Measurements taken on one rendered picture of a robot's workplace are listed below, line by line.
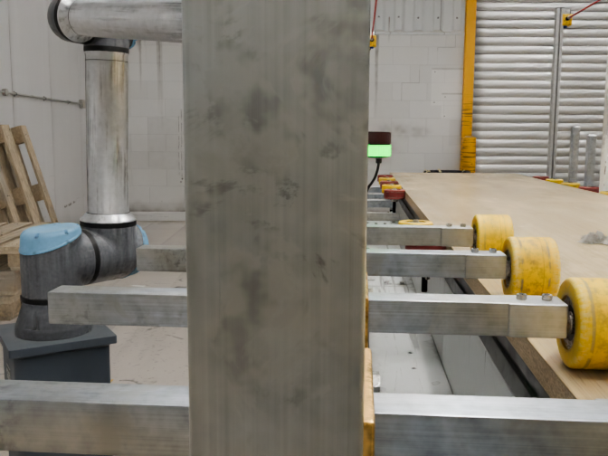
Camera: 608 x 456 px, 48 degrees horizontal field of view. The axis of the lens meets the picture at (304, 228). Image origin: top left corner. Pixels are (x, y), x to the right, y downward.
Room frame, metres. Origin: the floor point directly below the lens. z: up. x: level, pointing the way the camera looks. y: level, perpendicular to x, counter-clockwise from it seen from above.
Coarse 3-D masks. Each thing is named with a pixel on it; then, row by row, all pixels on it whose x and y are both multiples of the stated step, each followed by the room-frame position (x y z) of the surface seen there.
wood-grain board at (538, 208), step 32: (416, 192) 2.53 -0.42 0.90; (448, 192) 2.54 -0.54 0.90; (480, 192) 2.55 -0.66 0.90; (512, 192) 2.56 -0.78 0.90; (544, 192) 2.56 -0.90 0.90; (576, 192) 2.57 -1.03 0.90; (544, 224) 1.59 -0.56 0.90; (576, 224) 1.59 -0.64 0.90; (576, 256) 1.16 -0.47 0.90; (480, 288) 0.94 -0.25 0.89; (544, 352) 0.63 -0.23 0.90; (544, 384) 0.60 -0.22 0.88; (576, 384) 0.54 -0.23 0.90
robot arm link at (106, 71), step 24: (96, 48) 1.80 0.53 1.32; (120, 48) 1.82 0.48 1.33; (96, 72) 1.80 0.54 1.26; (120, 72) 1.83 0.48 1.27; (96, 96) 1.80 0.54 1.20; (120, 96) 1.83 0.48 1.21; (96, 120) 1.81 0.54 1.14; (120, 120) 1.83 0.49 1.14; (96, 144) 1.81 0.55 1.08; (120, 144) 1.83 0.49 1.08; (96, 168) 1.81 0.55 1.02; (120, 168) 1.83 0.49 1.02; (96, 192) 1.81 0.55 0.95; (120, 192) 1.83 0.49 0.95; (96, 216) 1.80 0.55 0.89; (120, 216) 1.82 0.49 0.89; (96, 240) 1.77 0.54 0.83; (120, 240) 1.81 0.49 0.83; (144, 240) 1.88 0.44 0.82; (120, 264) 1.81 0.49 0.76
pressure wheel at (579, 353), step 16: (560, 288) 0.61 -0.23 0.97; (576, 288) 0.57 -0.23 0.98; (592, 288) 0.57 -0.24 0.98; (576, 304) 0.56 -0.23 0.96; (592, 304) 0.56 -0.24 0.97; (576, 320) 0.56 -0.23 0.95; (592, 320) 0.55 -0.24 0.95; (576, 336) 0.56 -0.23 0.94; (592, 336) 0.55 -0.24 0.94; (560, 352) 0.60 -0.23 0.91; (576, 352) 0.56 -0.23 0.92; (592, 352) 0.55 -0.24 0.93; (576, 368) 0.57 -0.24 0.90; (592, 368) 0.57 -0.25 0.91
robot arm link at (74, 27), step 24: (72, 0) 1.67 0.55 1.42; (96, 0) 1.62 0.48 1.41; (120, 0) 1.57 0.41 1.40; (144, 0) 1.53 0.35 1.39; (168, 0) 1.49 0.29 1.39; (72, 24) 1.65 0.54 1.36; (96, 24) 1.60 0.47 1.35; (120, 24) 1.54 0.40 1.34; (144, 24) 1.49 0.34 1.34; (168, 24) 1.45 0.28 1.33
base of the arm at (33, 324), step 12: (24, 300) 1.67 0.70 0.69; (36, 300) 1.65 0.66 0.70; (24, 312) 1.67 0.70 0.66; (36, 312) 1.65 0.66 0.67; (48, 312) 1.65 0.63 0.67; (24, 324) 1.65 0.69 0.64; (36, 324) 1.65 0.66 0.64; (48, 324) 1.64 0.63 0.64; (60, 324) 1.65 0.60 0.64; (72, 324) 1.67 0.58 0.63; (24, 336) 1.64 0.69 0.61; (36, 336) 1.63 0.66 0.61; (48, 336) 1.63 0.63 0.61; (60, 336) 1.64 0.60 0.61; (72, 336) 1.66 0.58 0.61
